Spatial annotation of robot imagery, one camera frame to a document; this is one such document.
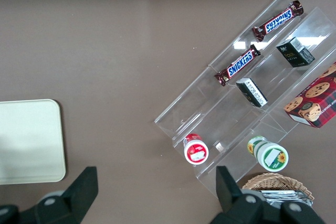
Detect brown Snickers bar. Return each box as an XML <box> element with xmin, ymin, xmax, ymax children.
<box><xmin>252</xmin><ymin>0</ymin><xmax>306</xmax><ymax>42</ymax></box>
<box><xmin>214</xmin><ymin>44</ymin><xmax>261</xmax><ymax>88</ymax></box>

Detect silver foil packets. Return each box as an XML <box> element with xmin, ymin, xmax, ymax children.
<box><xmin>259</xmin><ymin>189</ymin><xmax>313</xmax><ymax>206</ymax></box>

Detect clear acrylic stepped display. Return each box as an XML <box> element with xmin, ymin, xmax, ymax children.
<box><xmin>154</xmin><ymin>0</ymin><xmax>336</xmax><ymax>200</ymax></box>

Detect red tartan cookie box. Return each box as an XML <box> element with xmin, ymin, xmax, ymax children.
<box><xmin>283</xmin><ymin>61</ymin><xmax>336</xmax><ymax>129</ymax></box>

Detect light tan wicker basket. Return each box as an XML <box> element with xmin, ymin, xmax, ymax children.
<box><xmin>241</xmin><ymin>173</ymin><xmax>315</xmax><ymax>201</ymax></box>

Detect cream rectangular plastic tray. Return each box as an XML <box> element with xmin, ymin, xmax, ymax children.
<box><xmin>0</xmin><ymin>99</ymin><xmax>66</xmax><ymax>185</ymax></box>

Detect black box with barcode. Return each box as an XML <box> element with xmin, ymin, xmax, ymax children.
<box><xmin>276</xmin><ymin>36</ymin><xmax>316</xmax><ymax>68</ymax></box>

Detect green sunflower lidded cup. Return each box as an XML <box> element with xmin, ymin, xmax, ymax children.
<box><xmin>247</xmin><ymin>135</ymin><xmax>290</xmax><ymax>173</ymax></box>

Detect black box with white label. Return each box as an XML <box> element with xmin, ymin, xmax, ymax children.
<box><xmin>235</xmin><ymin>77</ymin><xmax>269</xmax><ymax>108</ymax></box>

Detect red lidded cup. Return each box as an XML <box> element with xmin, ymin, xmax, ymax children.
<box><xmin>183</xmin><ymin>133</ymin><xmax>209</xmax><ymax>165</ymax></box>

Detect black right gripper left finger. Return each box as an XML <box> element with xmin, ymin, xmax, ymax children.
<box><xmin>0</xmin><ymin>166</ymin><xmax>99</xmax><ymax>224</ymax></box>

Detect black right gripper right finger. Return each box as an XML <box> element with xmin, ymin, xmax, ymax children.
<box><xmin>207</xmin><ymin>166</ymin><xmax>326</xmax><ymax>224</ymax></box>

